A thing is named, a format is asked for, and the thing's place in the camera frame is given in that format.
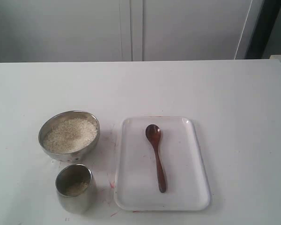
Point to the white plastic tray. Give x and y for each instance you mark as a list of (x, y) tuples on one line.
[(136, 185)]

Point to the small steel cup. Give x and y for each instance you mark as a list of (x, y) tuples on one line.
[(76, 188)]

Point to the brown wooden spoon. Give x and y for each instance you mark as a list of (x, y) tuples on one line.
[(153, 134)]

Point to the white cabinet doors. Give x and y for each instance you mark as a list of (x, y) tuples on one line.
[(125, 30)]

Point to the steel bowl of rice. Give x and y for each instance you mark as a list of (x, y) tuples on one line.
[(69, 136)]

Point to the dark vertical post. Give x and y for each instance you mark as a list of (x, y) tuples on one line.
[(263, 28)]

